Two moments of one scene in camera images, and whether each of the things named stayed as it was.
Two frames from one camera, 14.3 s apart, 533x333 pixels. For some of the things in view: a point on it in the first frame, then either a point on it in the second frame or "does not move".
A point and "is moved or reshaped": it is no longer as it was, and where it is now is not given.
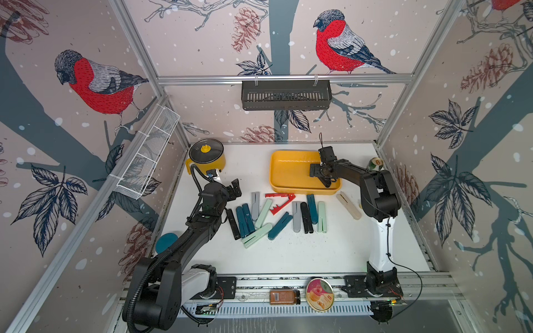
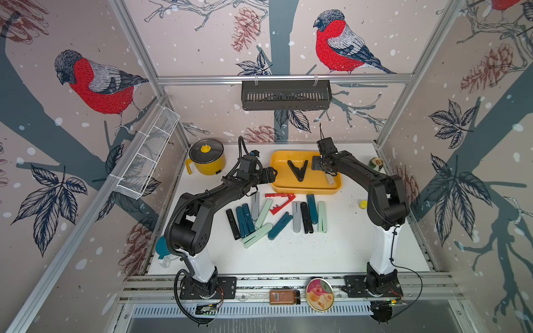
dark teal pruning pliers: [313, 209] does not move
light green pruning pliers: [321, 217] does not move
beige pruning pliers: [355, 214] is moved or reshaped
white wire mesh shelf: [137, 177] does not move
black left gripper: [237, 191] → [271, 177]
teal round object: [164, 241] does not move
